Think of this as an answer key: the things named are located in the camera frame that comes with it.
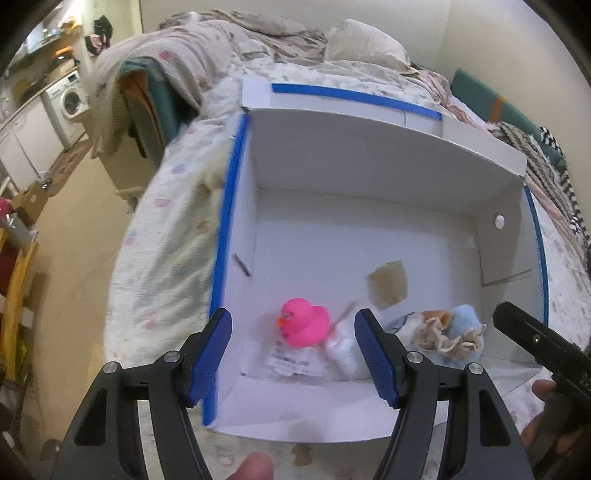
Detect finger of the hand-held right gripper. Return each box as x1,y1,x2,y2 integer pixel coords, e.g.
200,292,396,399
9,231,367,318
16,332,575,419
493,301,591,393

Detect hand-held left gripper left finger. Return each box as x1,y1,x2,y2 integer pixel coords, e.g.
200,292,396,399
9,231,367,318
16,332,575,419
48,307,233,480

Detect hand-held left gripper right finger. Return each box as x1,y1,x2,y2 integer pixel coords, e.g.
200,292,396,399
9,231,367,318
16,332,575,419
353,308,536,480

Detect clear plastic bag with label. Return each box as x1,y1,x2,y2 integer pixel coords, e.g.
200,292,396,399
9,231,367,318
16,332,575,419
324,318,365,377

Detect white blue soft cloth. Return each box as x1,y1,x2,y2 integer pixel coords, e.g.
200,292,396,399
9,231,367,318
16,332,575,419
385,311,428,347

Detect light blue plush toy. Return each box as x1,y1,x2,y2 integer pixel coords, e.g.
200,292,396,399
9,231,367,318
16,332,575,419
445,304,485,358

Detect pink rubber duck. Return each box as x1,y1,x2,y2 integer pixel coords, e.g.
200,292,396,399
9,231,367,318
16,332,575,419
276,298,331,348

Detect white cardboard box blue tape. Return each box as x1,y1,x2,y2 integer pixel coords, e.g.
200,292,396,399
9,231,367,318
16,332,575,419
202,76,550,444

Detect person's right hand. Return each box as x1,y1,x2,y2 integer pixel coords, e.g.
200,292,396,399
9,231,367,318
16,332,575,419
521,379,559,450

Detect person's left hand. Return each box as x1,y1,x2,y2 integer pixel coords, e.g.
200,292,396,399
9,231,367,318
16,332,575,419
230,452,274,480

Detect brown paper patch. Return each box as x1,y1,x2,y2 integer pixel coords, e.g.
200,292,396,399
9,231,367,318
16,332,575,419
367,261,409,309

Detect white paper label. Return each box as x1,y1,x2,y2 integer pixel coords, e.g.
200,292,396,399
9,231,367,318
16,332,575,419
265,342,326,379

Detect black white striped cloth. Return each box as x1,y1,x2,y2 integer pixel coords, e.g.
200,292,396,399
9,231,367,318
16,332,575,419
538,127,591,268

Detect brown knitted blanket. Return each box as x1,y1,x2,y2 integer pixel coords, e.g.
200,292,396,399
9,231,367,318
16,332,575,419
489,121,578,222

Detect brown cardboard box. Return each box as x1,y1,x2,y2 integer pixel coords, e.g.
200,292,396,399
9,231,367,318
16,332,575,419
11,180,51,222

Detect brown floor mat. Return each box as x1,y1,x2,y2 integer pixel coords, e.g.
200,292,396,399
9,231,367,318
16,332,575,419
48,138,93,185

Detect green cushion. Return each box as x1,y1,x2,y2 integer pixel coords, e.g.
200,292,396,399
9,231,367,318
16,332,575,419
450,68,566,167

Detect teal cloth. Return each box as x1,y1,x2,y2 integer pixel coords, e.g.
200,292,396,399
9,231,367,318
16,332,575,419
122,58,181,158

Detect pink blanket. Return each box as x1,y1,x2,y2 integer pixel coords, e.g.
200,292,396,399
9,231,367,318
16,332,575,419
411,67,490,130

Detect white floor cabinet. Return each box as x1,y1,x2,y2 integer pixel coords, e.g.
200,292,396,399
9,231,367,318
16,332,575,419
0,95,65,192

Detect white washing machine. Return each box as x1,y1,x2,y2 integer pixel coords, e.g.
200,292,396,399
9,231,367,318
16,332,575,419
44,69,90,144

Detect beige printed quilt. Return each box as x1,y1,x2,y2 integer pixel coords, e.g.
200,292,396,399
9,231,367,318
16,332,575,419
88,11,333,158

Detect beige pillow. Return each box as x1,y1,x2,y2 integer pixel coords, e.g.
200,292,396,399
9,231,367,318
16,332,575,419
323,18,411,70

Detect black hanging clothes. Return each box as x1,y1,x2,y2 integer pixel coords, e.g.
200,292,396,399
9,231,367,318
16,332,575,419
92,15,114,47

